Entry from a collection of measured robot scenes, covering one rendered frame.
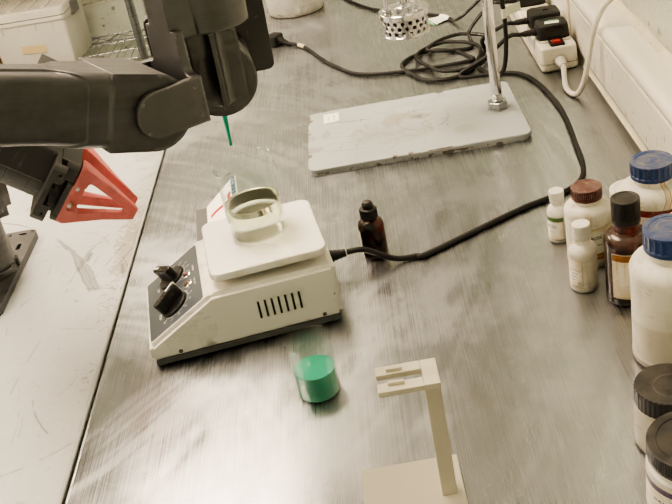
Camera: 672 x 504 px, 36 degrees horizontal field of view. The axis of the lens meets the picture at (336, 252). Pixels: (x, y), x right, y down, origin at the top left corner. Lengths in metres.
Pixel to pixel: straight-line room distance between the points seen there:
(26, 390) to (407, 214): 0.48
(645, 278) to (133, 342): 0.54
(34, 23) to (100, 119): 2.55
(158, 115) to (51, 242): 0.65
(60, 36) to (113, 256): 2.02
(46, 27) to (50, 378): 2.25
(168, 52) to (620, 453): 0.47
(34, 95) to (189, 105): 0.11
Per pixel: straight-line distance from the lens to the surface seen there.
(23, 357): 1.17
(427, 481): 0.85
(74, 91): 0.74
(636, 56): 1.33
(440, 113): 1.48
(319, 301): 1.04
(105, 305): 1.21
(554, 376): 0.95
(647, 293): 0.91
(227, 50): 0.79
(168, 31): 0.78
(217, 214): 1.30
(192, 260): 1.11
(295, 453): 0.91
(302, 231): 1.06
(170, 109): 0.76
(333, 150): 1.42
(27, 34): 3.31
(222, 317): 1.04
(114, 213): 1.09
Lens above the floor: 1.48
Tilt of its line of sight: 29 degrees down
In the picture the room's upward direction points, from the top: 12 degrees counter-clockwise
